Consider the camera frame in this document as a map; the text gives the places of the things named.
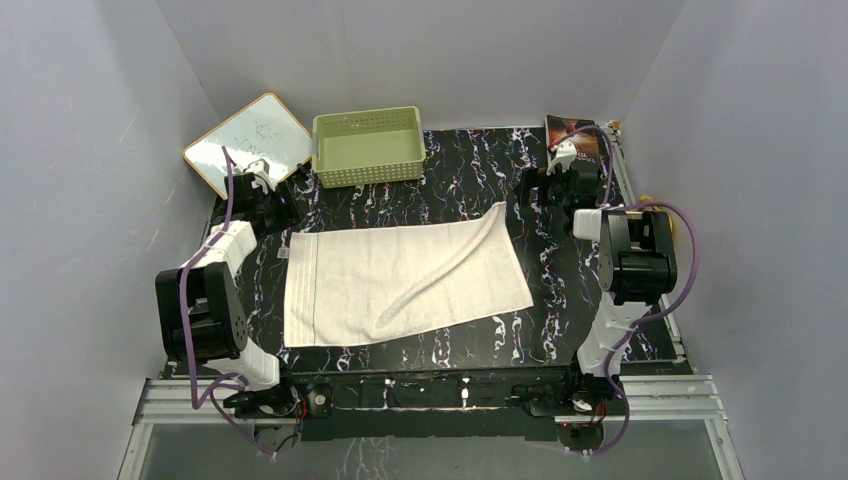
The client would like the white terry towel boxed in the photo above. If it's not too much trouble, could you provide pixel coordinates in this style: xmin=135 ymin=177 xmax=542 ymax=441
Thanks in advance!
xmin=283 ymin=202 xmax=533 ymax=348

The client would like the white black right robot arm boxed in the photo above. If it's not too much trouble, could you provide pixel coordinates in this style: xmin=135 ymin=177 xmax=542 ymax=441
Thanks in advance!
xmin=514 ymin=160 xmax=678 ymax=414

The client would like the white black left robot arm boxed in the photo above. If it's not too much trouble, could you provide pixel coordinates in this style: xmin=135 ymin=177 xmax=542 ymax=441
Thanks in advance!
xmin=155 ymin=170 xmax=299 ymax=416

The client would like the dark paperback book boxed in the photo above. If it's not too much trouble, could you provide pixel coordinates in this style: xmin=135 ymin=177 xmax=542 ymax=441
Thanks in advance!
xmin=544 ymin=114 xmax=604 ymax=164

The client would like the orange brown towel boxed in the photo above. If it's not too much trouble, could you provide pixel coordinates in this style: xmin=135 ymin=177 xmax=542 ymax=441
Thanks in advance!
xmin=643 ymin=206 xmax=676 ymax=245

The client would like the wood framed whiteboard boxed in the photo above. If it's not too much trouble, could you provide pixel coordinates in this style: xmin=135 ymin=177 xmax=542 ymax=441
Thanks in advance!
xmin=183 ymin=92 xmax=313 ymax=200

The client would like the green perforated plastic basket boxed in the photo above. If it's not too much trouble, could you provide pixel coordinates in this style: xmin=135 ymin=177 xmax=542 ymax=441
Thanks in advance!
xmin=312 ymin=106 xmax=427 ymax=189

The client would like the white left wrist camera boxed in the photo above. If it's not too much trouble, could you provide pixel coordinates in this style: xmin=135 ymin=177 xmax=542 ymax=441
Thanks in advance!
xmin=245 ymin=159 xmax=274 ymax=194

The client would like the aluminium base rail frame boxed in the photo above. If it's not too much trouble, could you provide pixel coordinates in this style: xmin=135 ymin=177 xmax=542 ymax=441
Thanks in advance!
xmin=119 ymin=369 xmax=742 ymax=479

